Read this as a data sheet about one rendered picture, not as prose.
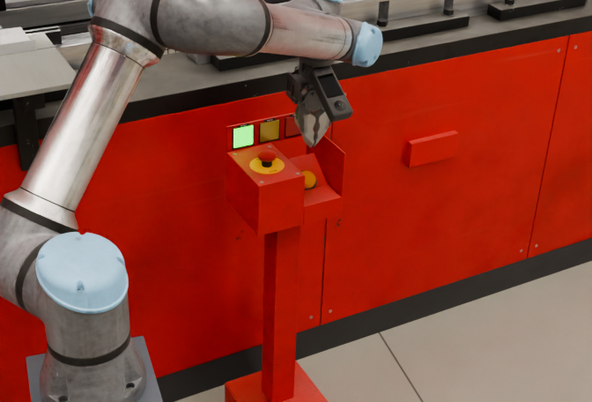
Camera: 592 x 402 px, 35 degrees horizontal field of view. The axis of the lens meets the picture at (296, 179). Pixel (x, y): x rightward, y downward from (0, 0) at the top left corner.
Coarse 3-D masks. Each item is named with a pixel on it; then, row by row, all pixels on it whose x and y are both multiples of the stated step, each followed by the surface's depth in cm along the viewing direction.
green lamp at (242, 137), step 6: (252, 126) 198; (234, 132) 196; (240, 132) 197; (246, 132) 198; (252, 132) 198; (234, 138) 197; (240, 138) 198; (246, 138) 198; (252, 138) 199; (234, 144) 198; (240, 144) 198; (246, 144) 199; (252, 144) 200
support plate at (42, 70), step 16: (48, 48) 187; (0, 64) 179; (16, 64) 180; (32, 64) 180; (48, 64) 180; (64, 64) 180; (0, 80) 173; (16, 80) 173; (32, 80) 174; (48, 80) 174; (64, 80) 174; (0, 96) 168; (16, 96) 169
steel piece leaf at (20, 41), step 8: (0, 40) 189; (8, 40) 190; (16, 40) 190; (24, 40) 190; (32, 40) 185; (0, 48) 183; (8, 48) 183; (16, 48) 184; (24, 48) 185; (32, 48) 186
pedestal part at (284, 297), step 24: (264, 240) 208; (288, 240) 204; (264, 264) 211; (288, 264) 207; (264, 288) 214; (288, 288) 211; (264, 312) 218; (288, 312) 214; (264, 336) 221; (288, 336) 218; (264, 360) 224; (288, 360) 222; (264, 384) 228; (288, 384) 226
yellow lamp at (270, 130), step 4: (260, 124) 199; (264, 124) 199; (268, 124) 200; (272, 124) 200; (276, 124) 200; (260, 128) 199; (264, 128) 199; (268, 128) 200; (272, 128) 200; (276, 128) 201; (260, 132) 200; (264, 132) 200; (268, 132) 200; (272, 132) 201; (276, 132) 202; (260, 136) 200; (264, 136) 200; (268, 136) 201; (272, 136) 201; (276, 136) 202; (260, 140) 200; (264, 140) 201; (268, 140) 201
